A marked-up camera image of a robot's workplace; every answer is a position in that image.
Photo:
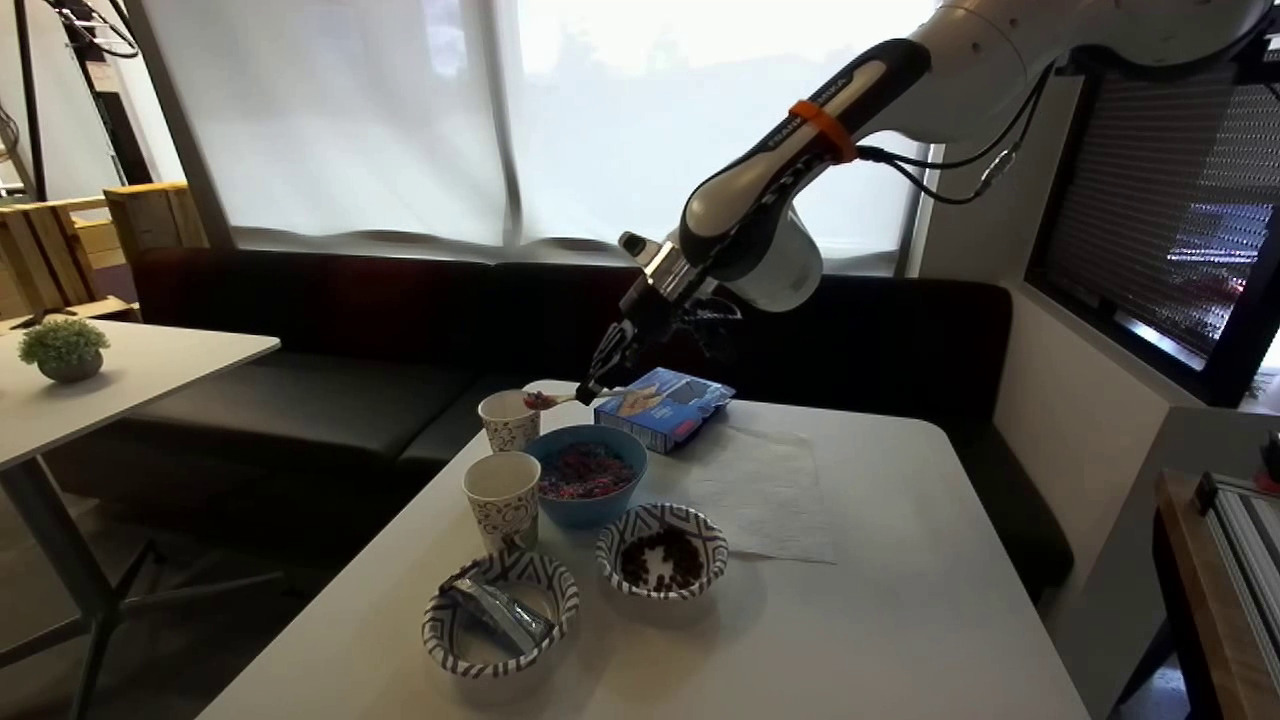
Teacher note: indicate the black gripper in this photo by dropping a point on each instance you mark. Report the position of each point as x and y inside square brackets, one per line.
[643, 328]

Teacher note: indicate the blue bowl with colourful candy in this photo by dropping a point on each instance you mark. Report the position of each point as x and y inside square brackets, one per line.
[589, 475]

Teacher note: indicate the patterned paper cup near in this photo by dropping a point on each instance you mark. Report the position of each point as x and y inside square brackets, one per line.
[504, 496]

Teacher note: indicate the silver wrapped candy bar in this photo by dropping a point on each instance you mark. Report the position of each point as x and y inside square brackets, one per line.
[512, 624]

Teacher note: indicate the black bench seat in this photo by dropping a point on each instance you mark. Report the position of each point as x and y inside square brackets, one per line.
[380, 361]

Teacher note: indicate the white paper napkin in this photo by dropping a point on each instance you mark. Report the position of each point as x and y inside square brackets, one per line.
[761, 488]

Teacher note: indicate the wooden spoon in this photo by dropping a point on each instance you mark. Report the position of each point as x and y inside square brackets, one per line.
[542, 402]

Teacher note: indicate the patterned bowl with chocolate pieces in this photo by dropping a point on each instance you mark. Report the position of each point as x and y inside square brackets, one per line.
[661, 553]

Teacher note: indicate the patterned paper cup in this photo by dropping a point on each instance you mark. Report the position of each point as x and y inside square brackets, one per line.
[509, 423]
[504, 496]

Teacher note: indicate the black monitor screen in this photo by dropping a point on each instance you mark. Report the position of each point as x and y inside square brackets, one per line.
[1164, 212]

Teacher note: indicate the patterned paper cup far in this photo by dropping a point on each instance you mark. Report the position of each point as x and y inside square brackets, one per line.
[509, 423]

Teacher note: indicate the blue cookie box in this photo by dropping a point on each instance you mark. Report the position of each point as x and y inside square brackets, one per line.
[667, 409]

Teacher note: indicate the wooden shelf unit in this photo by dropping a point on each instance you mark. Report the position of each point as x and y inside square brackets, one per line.
[76, 257]

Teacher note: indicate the patterned bowl with wrapped candy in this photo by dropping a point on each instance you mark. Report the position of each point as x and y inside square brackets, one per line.
[467, 648]

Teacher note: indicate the small potted plant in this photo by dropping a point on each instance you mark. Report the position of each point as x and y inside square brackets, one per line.
[67, 350]

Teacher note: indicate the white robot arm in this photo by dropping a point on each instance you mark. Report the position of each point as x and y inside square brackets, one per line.
[956, 73]

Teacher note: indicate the neighbouring white table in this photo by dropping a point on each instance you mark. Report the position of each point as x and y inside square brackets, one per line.
[39, 412]

